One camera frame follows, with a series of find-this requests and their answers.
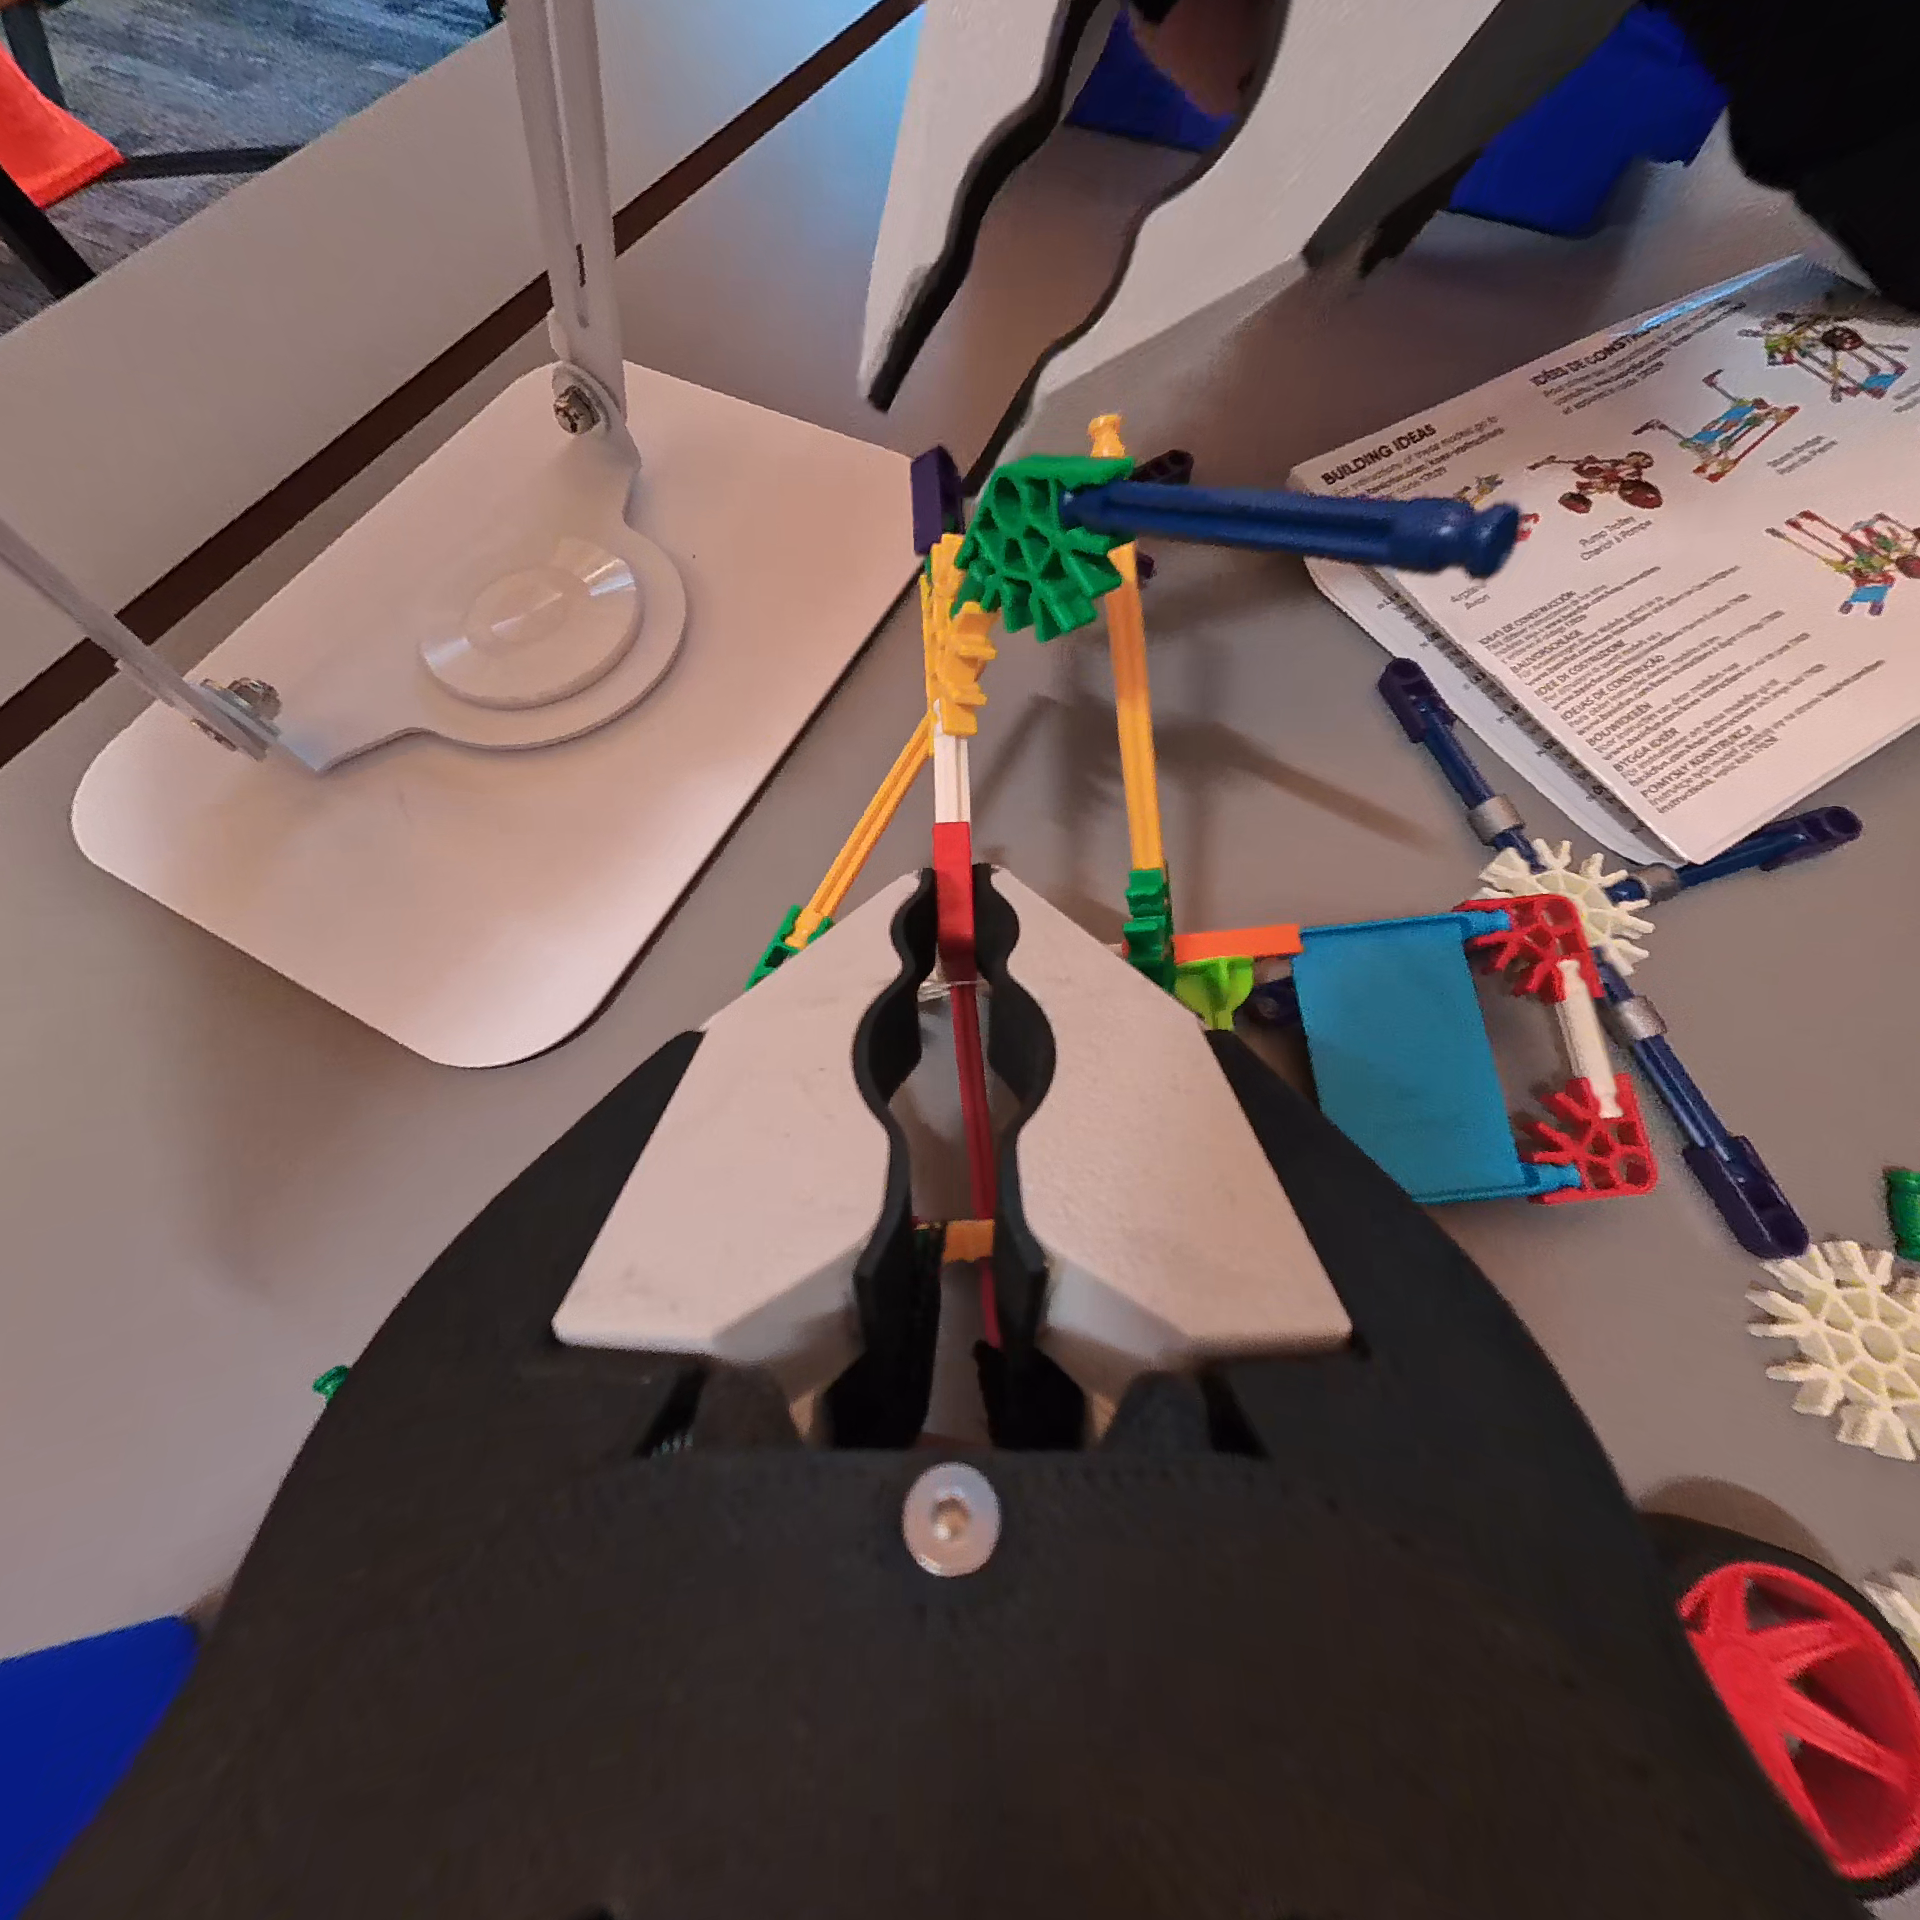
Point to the person's right forearm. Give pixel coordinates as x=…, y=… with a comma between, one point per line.
x=1828, y=118

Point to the colourful toy construction model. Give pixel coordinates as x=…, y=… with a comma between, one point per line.
x=1394, y=1049

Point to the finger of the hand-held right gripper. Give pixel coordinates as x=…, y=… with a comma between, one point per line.
x=1320, y=118
x=975, y=106

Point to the clear suction dome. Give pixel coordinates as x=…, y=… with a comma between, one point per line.
x=533, y=622

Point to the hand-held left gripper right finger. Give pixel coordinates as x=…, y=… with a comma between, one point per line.
x=1184, y=1201

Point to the instruction booklet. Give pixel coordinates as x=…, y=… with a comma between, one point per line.
x=1723, y=629

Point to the white snowflake connector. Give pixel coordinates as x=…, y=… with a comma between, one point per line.
x=1897, y=1605
x=1852, y=1342

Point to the orange block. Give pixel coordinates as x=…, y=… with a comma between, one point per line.
x=52, y=134

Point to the white mount bracket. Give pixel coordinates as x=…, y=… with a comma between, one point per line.
x=600, y=494

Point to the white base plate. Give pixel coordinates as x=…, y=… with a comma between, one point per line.
x=450, y=901

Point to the blue plastic bin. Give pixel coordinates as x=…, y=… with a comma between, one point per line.
x=75, y=1755

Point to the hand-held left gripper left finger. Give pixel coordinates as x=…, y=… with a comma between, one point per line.
x=735, y=1201

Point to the blue rod cross assembly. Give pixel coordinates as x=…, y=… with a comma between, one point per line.
x=1695, y=1108

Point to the black wheel red hub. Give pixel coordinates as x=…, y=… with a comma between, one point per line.
x=1800, y=1693

